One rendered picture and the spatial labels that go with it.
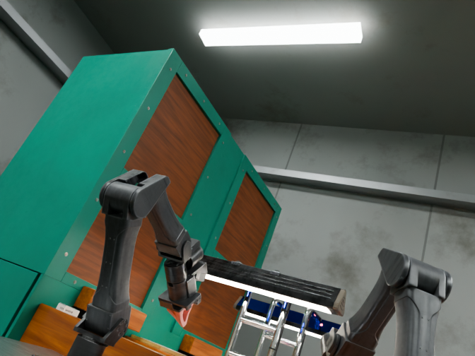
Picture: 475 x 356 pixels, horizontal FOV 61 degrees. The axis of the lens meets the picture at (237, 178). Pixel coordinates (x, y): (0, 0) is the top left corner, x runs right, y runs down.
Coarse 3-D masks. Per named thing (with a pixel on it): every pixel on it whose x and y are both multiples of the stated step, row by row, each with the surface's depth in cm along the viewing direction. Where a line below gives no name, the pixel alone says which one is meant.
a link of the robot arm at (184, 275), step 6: (168, 264) 106; (174, 264) 105; (180, 264) 105; (186, 264) 110; (168, 270) 105; (174, 270) 104; (180, 270) 105; (186, 270) 107; (168, 276) 106; (174, 276) 105; (180, 276) 106; (186, 276) 107; (168, 282) 106; (174, 282) 106; (180, 282) 106
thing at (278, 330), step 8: (272, 272) 131; (280, 272) 133; (248, 296) 148; (248, 304) 147; (288, 304) 141; (240, 312) 146; (280, 312) 140; (288, 312) 140; (240, 320) 144; (248, 320) 143; (280, 320) 138; (264, 328) 140; (272, 328) 138; (280, 328) 137; (232, 336) 142; (280, 336) 136; (232, 344) 141; (272, 344) 135; (232, 352) 139; (272, 352) 134
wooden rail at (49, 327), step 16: (32, 320) 119; (48, 320) 117; (64, 320) 114; (80, 320) 112; (32, 336) 116; (48, 336) 113; (64, 336) 111; (64, 352) 108; (112, 352) 102; (128, 352) 101; (144, 352) 99
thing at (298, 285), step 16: (208, 256) 145; (208, 272) 138; (224, 272) 136; (240, 272) 134; (256, 272) 133; (272, 288) 125; (288, 288) 124; (304, 288) 123; (320, 288) 122; (336, 288) 121; (320, 304) 117; (336, 304) 115
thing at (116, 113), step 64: (128, 64) 168; (64, 128) 161; (128, 128) 144; (192, 128) 177; (0, 192) 155; (64, 192) 139; (192, 192) 182; (256, 192) 233; (0, 256) 135; (64, 256) 127; (256, 256) 241; (192, 320) 192
